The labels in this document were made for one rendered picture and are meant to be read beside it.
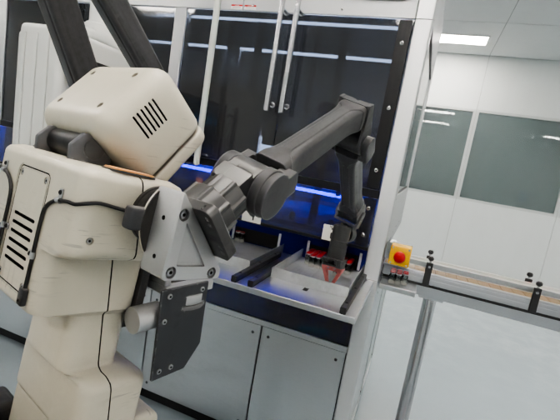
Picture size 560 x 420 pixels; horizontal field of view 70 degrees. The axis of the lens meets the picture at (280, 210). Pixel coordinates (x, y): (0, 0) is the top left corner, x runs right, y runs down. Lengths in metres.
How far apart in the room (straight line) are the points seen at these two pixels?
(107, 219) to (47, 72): 0.93
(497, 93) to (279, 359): 5.13
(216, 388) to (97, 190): 1.48
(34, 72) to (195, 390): 1.40
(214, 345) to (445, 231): 4.73
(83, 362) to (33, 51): 1.03
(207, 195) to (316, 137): 0.27
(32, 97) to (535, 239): 5.83
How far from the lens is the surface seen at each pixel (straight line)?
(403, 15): 1.57
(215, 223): 0.50
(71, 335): 0.71
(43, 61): 1.48
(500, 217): 6.17
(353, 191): 1.10
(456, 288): 1.64
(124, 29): 0.91
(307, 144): 0.71
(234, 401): 1.92
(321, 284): 1.30
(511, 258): 6.27
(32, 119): 1.50
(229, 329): 1.79
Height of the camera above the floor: 1.30
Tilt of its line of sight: 9 degrees down
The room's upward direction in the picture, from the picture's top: 10 degrees clockwise
